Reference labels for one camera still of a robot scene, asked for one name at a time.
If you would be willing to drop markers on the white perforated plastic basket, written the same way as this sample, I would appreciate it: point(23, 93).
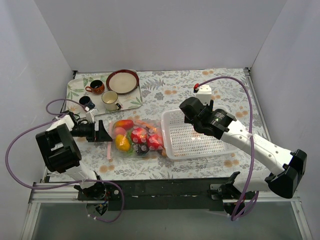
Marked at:
point(182, 142)

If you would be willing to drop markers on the green fake grapes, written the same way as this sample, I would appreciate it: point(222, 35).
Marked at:
point(129, 144)

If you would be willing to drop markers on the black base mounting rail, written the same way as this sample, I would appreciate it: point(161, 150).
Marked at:
point(171, 194)

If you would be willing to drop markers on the red fake tomato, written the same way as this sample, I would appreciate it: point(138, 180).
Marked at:
point(139, 135)
point(155, 142)

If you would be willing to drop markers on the dark purple fake eggplant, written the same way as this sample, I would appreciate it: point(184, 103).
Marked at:
point(141, 149)

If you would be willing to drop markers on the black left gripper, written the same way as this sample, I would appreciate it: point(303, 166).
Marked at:
point(95, 131)

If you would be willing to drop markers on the aluminium frame rail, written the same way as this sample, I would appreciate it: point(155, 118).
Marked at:
point(65, 194)

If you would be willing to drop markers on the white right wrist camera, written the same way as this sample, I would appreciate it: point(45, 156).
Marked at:
point(203, 93)

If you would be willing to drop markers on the red rimmed cream plate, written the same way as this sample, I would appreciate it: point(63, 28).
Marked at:
point(123, 81)

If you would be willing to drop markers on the dark blue small cup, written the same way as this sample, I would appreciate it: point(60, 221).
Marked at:
point(87, 102)

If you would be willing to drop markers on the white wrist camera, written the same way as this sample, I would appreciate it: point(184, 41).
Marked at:
point(90, 114)
point(203, 93)

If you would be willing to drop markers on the pink fake peach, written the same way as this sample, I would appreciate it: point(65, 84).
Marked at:
point(119, 131)

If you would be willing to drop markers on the cream enamel mug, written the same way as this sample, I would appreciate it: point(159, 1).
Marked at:
point(111, 101)

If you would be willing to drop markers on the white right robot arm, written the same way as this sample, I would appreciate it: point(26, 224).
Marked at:
point(286, 167)

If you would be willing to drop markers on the floral serving tray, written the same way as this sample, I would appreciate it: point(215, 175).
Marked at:
point(76, 89)

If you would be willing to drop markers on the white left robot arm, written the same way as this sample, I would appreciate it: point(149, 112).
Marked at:
point(62, 155)

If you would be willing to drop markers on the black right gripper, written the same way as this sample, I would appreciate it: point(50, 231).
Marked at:
point(194, 113)

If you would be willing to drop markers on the brown orange teacup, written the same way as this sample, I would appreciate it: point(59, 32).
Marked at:
point(96, 87)

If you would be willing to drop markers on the orange red fake mango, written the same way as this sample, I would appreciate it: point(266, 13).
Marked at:
point(126, 124)

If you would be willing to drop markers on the clear zip top bag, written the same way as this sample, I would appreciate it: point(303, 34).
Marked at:
point(113, 152)

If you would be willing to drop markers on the yellow fake bell pepper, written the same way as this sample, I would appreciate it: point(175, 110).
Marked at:
point(122, 143)

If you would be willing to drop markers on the floral patterned tablecloth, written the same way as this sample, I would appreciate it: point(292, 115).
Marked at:
point(163, 91)

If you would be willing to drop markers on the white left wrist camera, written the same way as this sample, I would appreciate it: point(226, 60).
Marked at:
point(90, 114)

